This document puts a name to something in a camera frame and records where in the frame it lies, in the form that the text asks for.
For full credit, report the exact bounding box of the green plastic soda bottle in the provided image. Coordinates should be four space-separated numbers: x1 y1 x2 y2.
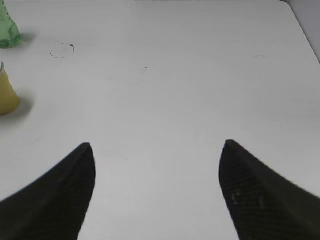
0 0 21 49

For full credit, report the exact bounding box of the yellow paper cup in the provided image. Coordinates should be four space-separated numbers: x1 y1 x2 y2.
0 60 20 116

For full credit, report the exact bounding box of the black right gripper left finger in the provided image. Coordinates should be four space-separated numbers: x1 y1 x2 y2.
0 142 96 240

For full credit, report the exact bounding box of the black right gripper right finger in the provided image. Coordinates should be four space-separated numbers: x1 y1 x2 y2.
219 139 320 240

